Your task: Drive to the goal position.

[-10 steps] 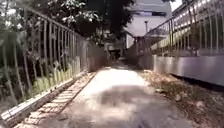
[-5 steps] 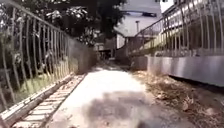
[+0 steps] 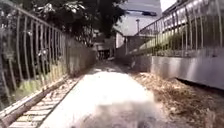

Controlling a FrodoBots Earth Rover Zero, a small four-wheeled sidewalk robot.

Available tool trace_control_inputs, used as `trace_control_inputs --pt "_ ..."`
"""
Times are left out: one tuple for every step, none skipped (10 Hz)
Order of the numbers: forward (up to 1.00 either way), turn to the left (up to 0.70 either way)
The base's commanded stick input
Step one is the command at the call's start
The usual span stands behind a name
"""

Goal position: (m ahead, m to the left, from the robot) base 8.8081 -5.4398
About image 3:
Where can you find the metal railing on ramp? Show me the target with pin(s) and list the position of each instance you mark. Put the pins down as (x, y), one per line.
(180, 30)

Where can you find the pale concrete path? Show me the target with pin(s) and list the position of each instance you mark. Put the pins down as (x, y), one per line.
(106, 96)

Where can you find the strip of dry leaves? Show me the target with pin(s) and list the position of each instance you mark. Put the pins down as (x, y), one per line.
(180, 96)

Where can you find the grey concrete ramp wall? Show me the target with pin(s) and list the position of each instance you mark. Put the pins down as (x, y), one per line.
(186, 68)

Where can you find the metal railing fence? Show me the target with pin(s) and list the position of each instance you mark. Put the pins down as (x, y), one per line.
(33, 56)

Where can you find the trees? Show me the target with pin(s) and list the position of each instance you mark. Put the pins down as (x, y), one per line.
(76, 16)

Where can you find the concrete kerb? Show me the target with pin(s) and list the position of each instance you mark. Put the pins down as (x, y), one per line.
(26, 105)

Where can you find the drain grating strip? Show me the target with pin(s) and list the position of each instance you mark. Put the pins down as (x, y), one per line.
(41, 110)

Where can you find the pale building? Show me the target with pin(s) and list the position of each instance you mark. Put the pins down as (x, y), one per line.
(140, 18)

